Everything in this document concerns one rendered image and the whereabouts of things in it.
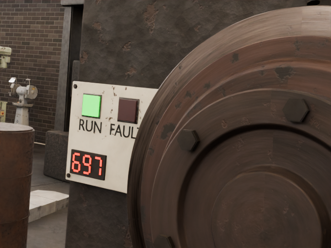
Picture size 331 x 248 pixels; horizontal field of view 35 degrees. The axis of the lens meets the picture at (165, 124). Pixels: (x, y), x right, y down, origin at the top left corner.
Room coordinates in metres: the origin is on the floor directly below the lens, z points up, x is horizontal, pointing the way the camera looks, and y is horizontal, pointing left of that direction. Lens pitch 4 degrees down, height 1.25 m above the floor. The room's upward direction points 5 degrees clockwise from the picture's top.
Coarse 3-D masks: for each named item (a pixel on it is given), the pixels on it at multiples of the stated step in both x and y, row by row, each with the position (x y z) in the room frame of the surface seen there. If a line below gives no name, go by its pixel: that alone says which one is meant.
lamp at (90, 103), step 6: (84, 96) 0.92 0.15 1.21; (90, 96) 0.92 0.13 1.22; (96, 96) 0.91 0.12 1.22; (84, 102) 0.92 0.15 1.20; (90, 102) 0.92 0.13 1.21; (96, 102) 0.91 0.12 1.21; (84, 108) 0.92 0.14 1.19; (90, 108) 0.92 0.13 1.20; (96, 108) 0.91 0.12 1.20; (84, 114) 0.92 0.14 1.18; (90, 114) 0.91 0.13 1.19; (96, 114) 0.91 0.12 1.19
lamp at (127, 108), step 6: (120, 102) 0.88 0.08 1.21; (126, 102) 0.87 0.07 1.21; (132, 102) 0.87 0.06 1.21; (120, 108) 0.88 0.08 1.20; (126, 108) 0.87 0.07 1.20; (132, 108) 0.87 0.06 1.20; (120, 114) 0.88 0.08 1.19; (126, 114) 0.87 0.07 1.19; (132, 114) 0.87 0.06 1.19; (126, 120) 0.87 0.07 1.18; (132, 120) 0.87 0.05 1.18
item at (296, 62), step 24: (240, 48) 0.61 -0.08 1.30; (264, 48) 0.60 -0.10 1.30; (288, 48) 0.58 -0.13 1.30; (312, 48) 0.57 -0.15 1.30; (216, 72) 0.63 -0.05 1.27; (240, 72) 0.60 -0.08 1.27; (264, 72) 0.57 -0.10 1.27; (288, 72) 0.56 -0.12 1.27; (312, 72) 0.54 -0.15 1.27; (192, 96) 0.64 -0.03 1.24; (216, 96) 0.60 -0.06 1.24; (168, 120) 0.66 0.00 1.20; (168, 144) 0.63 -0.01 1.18; (144, 168) 0.67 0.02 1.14; (144, 192) 0.67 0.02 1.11; (144, 216) 0.67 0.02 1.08
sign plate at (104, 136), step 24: (72, 96) 0.95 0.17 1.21; (120, 96) 0.89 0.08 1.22; (144, 96) 0.86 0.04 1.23; (72, 120) 0.94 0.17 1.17; (96, 120) 0.91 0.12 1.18; (120, 120) 0.88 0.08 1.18; (72, 144) 0.94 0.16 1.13; (96, 144) 0.91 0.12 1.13; (120, 144) 0.88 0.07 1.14; (96, 168) 0.91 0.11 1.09; (120, 168) 0.88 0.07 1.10
